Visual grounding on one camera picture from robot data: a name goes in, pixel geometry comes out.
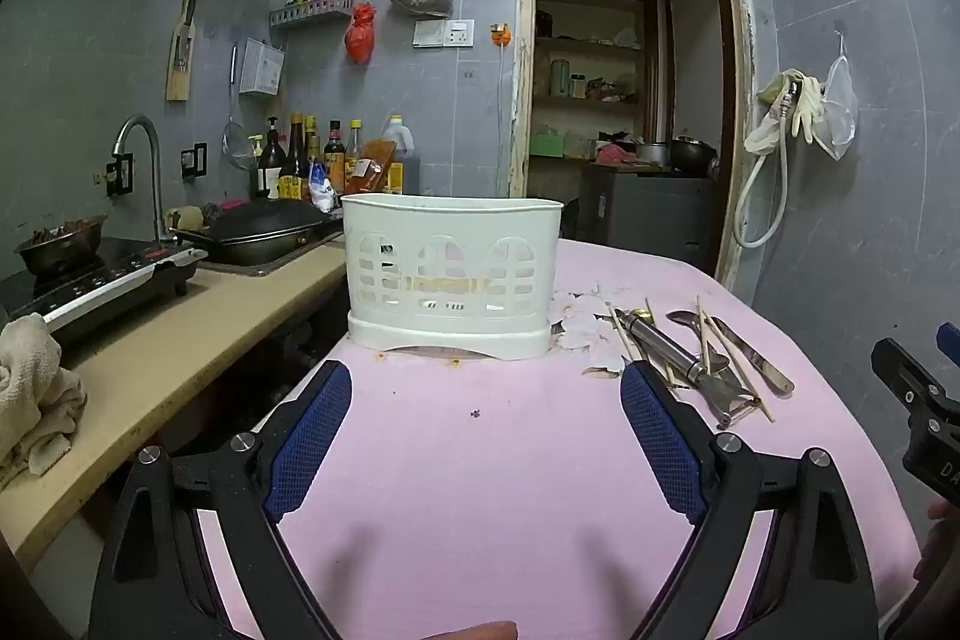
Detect metal table knife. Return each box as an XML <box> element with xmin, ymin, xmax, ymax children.
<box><xmin>711</xmin><ymin>317</ymin><xmax>796</xmax><ymax>396</ymax></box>

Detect dark pot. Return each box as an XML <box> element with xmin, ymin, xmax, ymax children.
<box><xmin>670</xmin><ymin>136</ymin><xmax>717</xmax><ymax>175</ymax></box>

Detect person's left hand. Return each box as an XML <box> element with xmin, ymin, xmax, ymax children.
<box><xmin>420</xmin><ymin>621</ymin><xmax>520</xmax><ymax>640</ymax></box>

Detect yellow cap sauce bottle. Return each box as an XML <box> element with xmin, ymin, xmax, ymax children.
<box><xmin>345</xmin><ymin>119</ymin><xmax>365</xmax><ymax>195</ymax></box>

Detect hanging mesh bag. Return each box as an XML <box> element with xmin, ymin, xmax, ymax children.
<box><xmin>817</xmin><ymin>32</ymin><xmax>858</xmax><ymax>161</ymax></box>

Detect grey cabinet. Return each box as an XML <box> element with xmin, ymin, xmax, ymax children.
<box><xmin>581</xmin><ymin>164</ymin><xmax>715</xmax><ymax>270</ymax></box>

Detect dark soy sauce bottle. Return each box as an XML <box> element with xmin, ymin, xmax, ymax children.
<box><xmin>279</xmin><ymin>113</ymin><xmax>310</xmax><ymax>202</ymax></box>

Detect metal peeler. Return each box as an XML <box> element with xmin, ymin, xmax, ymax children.
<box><xmin>626</xmin><ymin>310</ymin><xmax>760</xmax><ymax>429</ymax></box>

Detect wooden knife holder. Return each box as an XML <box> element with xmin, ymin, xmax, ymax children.
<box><xmin>166</xmin><ymin>0</ymin><xmax>203</xmax><ymax>101</ymax></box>

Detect person's right hand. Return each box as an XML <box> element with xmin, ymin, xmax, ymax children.
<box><xmin>911</xmin><ymin>497</ymin><xmax>960</xmax><ymax>585</ymax></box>

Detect metal wall shelf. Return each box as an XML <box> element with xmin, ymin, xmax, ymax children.
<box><xmin>270</xmin><ymin>0</ymin><xmax>355</xmax><ymax>30</ymax></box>

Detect cream rubber gloves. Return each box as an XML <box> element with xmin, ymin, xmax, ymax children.
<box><xmin>744</xmin><ymin>70</ymin><xmax>826</xmax><ymax>155</ymax></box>

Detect beige kitchen counter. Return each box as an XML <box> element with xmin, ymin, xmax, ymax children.
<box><xmin>0</xmin><ymin>231</ymin><xmax>350</xmax><ymax>573</ymax></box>

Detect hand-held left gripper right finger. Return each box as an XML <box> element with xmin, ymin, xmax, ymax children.
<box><xmin>619</xmin><ymin>359</ymin><xmax>878</xmax><ymax>640</ymax></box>

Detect white wall box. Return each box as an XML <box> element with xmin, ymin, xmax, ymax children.
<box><xmin>240</xmin><ymin>38</ymin><xmax>286</xmax><ymax>95</ymax></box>

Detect black wok with lid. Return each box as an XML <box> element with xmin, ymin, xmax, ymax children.
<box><xmin>171</xmin><ymin>199</ymin><xmax>335</xmax><ymax>266</ymax></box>

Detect metal faucet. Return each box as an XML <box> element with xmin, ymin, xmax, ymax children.
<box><xmin>112</xmin><ymin>115</ymin><xmax>167</xmax><ymax>244</ymax></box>

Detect metal spoon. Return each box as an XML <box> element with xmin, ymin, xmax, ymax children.
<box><xmin>666</xmin><ymin>310</ymin><xmax>732</xmax><ymax>377</ymax></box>

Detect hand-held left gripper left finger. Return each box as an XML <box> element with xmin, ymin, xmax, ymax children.
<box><xmin>88</xmin><ymin>359</ymin><xmax>353</xmax><ymax>640</ymax></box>

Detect red label sauce bottle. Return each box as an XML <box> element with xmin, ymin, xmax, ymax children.
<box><xmin>324</xmin><ymin>120</ymin><xmax>346</xmax><ymax>195</ymax></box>

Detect white plastic utensil basket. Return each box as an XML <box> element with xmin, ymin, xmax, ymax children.
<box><xmin>341</xmin><ymin>195</ymin><xmax>565</xmax><ymax>362</ymax></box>

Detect metal strainer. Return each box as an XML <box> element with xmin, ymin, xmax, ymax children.
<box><xmin>222</xmin><ymin>119</ymin><xmax>256</xmax><ymax>169</ymax></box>

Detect dark pump bottle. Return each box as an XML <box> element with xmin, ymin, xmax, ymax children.
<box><xmin>251</xmin><ymin>117</ymin><xmax>286</xmax><ymax>199</ymax></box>

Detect pink tablecloth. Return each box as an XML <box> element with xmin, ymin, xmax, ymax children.
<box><xmin>225</xmin><ymin>235</ymin><xmax>923</xmax><ymax>640</ymax></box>

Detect wooden door frame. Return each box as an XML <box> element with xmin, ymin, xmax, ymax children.
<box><xmin>508</xmin><ymin>0</ymin><xmax>755</xmax><ymax>289</ymax></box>

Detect white shower hose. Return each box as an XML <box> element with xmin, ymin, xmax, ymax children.
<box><xmin>733</xmin><ymin>77</ymin><xmax>822</xmax><ymax>249</ymax></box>

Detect white and blue bag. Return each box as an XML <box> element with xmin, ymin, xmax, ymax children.
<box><xmin>307</xmin><ymin>160</ymin><xmax>340</xmax><ymax>212</ymax></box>

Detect metal sink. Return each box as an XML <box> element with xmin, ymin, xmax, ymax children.
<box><xmin>196</xmin><ymin>235</ymin><xmax>346</xmax><ymax>277</ymax></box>

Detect red plastic bag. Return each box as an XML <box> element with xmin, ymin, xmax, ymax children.
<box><xmin>345</xmin><ymin>2</ymin><xmax>376</xmax><ymax>64</ymax></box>

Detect white wall switch plate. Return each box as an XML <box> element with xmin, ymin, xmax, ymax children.
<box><xmin>414</xmin><ymin>19</ymin><xmax>475</xmax><ymax>47</ymax></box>

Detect metal bowl of food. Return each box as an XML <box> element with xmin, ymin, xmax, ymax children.
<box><xmin>15</xmin><ymin>216</ymin><xmax>108</xmax><ymax>277</ymax></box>

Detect orange seasoning packet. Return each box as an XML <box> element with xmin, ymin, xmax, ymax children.
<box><xmin>346</xmin><ymin>139</ymin><xmax>397</xmax><ymax>196</ymax></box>

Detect wooden shelf unit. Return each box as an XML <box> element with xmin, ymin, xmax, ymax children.
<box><xmin>534</xmin><ymin>0</ymin><xmax>661</xmax><ymax>161</ymax></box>

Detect black induction cooker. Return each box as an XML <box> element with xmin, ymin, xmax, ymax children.
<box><xmin>0</xmin><ymin>237</ymin><xmax>209</xmax><ymax>348</ymax></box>

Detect large cooking oil jug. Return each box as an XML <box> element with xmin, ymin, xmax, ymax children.
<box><xmin>379</xmin><ymin>115</ymin><xmax>421</xmax><ymax>196</ymax></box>

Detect beige towel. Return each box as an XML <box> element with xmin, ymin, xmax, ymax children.
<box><xmin>0</xmin><ymin>314</ymin><xmax>87</xmax><ymax>487</ymax></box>

